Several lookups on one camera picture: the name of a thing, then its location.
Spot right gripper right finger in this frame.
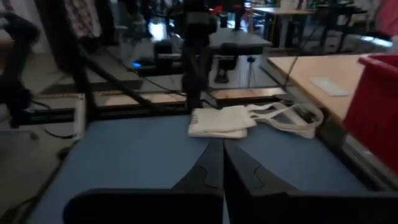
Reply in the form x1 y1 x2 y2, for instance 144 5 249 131
223 139 300 200

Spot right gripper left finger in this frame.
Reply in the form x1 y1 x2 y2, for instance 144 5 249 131
172 139 225 198

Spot red plastic laundry basket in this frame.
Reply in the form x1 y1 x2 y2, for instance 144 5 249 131
342 54 398 175

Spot beige striped cloth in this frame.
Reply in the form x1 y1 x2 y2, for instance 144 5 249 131
187 101 325 140

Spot wooden side board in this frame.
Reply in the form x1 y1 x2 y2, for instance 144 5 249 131
40 86 287 107

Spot white card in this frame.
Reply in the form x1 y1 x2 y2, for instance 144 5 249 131
308 76 351 97

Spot light wooden desk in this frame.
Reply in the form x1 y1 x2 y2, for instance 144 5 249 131
266 54 376 124

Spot background wooden desk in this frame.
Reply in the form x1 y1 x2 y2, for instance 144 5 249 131
248 5 368 54

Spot patterned hanging cloth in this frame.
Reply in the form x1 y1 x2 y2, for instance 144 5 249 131
63 0 103 39

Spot black frame strut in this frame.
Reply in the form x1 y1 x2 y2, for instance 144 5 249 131
76 51 190 115

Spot thin black cable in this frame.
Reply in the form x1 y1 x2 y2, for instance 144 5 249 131
282 18 324 88

